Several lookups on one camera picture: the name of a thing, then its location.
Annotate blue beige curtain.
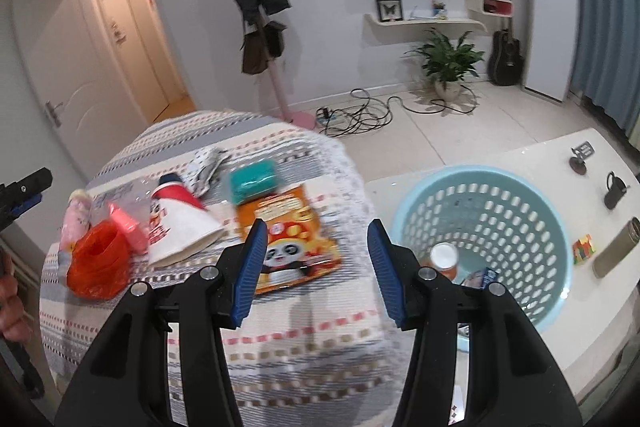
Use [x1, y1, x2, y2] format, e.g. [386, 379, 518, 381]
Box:
[567, 0, 640, 138]

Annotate white red cubby shelf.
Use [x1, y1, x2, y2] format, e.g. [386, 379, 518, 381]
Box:
[466, 0, 515, 18]

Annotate red plastic bag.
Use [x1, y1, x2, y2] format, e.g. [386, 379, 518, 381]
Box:
[66, 221, 129, 299]

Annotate small pink bottle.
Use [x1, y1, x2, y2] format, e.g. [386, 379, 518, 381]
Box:
[109, 201, 151, 254]

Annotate white room door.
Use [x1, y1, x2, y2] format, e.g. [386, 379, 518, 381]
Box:
[12, 0, 147, 182]

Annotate orange cup with white lid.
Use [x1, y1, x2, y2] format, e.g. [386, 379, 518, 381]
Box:
[430, 242, 460, 281]

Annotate white power strip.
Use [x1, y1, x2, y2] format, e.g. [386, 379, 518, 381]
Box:
[315, 107, 351, 126]

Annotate brown hanging bag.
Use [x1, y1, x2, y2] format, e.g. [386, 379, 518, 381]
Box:
[242, 23, 273, 75]

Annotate grey thermos bottle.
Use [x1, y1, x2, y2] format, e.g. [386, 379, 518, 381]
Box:
[592, 217, 640, 279]

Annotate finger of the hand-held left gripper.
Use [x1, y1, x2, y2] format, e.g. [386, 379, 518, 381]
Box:
[0, 166, 54, 220]

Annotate potted green plant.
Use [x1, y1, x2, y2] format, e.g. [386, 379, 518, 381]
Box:
[405, 29, 486, 100]

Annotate black hanging bag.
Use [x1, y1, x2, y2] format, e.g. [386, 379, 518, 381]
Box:
[263, 21, 288, 58]

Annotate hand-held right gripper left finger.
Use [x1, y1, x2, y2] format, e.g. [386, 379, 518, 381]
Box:
[54, 218, 271, 427]

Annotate pink coat rack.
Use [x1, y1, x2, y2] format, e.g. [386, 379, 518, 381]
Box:
[267, 57, 319, 128]

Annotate striped woven blanket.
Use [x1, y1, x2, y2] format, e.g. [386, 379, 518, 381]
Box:
[39, 109, 407, 427]

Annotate black phone stand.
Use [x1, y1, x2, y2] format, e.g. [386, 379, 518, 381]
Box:
[569, 142, 596, 176]

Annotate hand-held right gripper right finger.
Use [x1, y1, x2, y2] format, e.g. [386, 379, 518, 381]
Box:
[366, 218, 583, 427]

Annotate colourful puzzle cube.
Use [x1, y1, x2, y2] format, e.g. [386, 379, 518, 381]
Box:
[571, 234, 597, 266]

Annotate framed butterfly picture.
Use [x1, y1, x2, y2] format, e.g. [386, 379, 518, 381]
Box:
[376, 0, 403, 22]

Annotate black cables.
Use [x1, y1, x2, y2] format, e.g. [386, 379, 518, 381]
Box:
[320, 87, 483, 138]

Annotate grey patterned wrapper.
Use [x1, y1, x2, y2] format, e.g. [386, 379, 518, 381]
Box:
[187, 147, 231, 196]

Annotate person's left hand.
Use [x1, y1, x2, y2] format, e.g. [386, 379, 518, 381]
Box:
[0, 252, 27, 344]

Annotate blue white packet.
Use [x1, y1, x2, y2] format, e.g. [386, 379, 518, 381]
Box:
[460, 268, 501, 291]

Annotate black mug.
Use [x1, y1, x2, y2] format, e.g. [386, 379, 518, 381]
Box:
[603, 172, 629, 210]

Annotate light blue plastic basket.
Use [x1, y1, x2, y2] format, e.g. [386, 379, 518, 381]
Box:
[389, 164, 574, 351]

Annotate white hallway door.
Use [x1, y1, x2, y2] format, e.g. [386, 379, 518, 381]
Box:
[97, 0, 174, 124]

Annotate teal packet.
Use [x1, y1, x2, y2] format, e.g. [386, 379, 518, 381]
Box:
[229, 158, 277, 206]

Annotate pink white drink bottle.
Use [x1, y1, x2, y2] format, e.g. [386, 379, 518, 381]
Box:
[57, 188, 94, 266]

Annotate white curved wall shelf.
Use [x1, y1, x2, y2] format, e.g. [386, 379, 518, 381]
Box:
[364, 13, 488, 38]

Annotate orange panda snack packet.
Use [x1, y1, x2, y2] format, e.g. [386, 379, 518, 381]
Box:
[235, 184, 343, 296]

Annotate black acoustic guitar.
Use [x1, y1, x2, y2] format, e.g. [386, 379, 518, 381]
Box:
[487, 0, 525, 86]

